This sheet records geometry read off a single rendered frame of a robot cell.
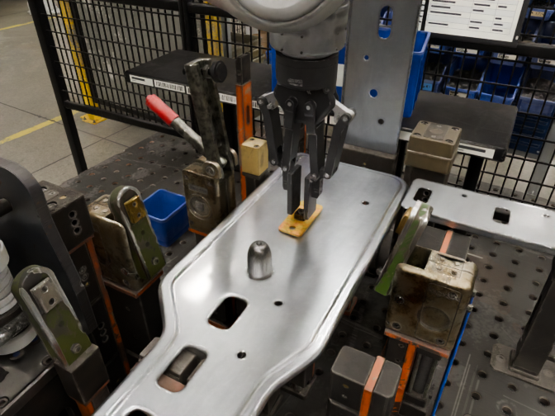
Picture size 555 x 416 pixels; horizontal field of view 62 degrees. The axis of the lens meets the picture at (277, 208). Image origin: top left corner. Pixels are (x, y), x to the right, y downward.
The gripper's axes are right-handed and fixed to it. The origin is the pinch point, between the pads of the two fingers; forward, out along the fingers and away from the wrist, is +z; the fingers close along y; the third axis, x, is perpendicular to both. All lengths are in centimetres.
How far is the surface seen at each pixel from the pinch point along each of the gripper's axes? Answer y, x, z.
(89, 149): -211, 129, 105
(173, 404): 1.9, -32.8, 4.9
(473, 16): 12, 54, -14
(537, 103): 33, 152, 35
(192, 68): -15.9, -1.8, -16.1
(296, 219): -0.5, -0.9, 4.3
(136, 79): -61, 32, 3
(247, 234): -5.5, -6.6, 4.9
